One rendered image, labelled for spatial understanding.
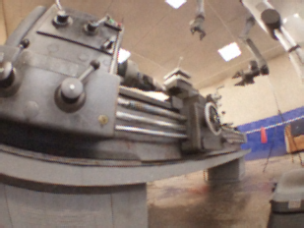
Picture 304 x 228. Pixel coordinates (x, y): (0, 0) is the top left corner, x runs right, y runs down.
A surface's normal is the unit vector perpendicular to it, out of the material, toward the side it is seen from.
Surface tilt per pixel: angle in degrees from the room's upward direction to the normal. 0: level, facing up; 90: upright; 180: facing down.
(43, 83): 90
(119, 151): 90
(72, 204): 90
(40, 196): 90
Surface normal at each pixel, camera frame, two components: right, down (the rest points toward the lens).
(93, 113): 0.62, -0.26
